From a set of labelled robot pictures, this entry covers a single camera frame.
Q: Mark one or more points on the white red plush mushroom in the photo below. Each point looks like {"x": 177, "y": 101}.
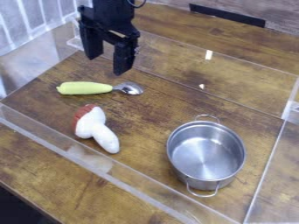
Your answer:
{"x": 88, "y": 124}

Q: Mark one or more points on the silver metal pot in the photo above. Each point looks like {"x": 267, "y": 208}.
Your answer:
{"x": 207, "y": 155}

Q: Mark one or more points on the black bar on table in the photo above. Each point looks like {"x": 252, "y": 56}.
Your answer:
{"x": 228, "y": 15}

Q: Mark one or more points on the clear acrylic wall panel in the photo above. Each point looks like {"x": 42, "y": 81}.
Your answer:
{"x": 275, "y": 203}

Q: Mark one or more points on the yellow handled metal spoon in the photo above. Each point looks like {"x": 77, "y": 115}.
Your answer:
{"x": 92, "y": 88}

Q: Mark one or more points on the clear acrylic triangle stand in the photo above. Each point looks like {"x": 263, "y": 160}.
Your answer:
{"x": 74, "y": 41}

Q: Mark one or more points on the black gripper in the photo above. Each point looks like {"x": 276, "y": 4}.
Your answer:
{"x": 109, "y": 16}

